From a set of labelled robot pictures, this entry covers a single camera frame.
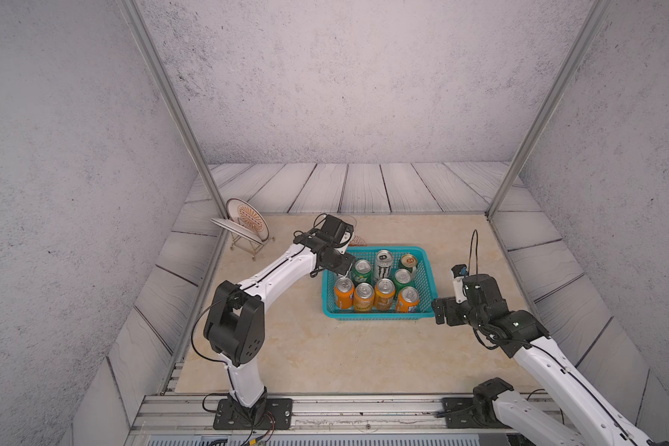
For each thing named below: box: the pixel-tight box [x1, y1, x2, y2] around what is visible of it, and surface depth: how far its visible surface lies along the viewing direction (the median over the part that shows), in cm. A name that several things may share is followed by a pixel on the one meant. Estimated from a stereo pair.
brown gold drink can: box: [400, 253, 419, 269], surface depth 93 cm
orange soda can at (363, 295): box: [353, 282, 375, 313], surface depth 87 cm
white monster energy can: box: [374, 249, 394, 281], surface depth 91 cm
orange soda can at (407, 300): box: [395, 286, 420, 314], surface depth 86 cm
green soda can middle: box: [393, 268, 414, 291], surface depth 89 cm
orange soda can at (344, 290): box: [334, 276, 355, 310], surface depth 88 cm
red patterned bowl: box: [349, 236, 368, 247], surface depth 110 cm
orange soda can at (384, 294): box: [374, 277, 396, 311], surface depth 88 cm
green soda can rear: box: [351, 258, 373, 287], surface depth 93 cm
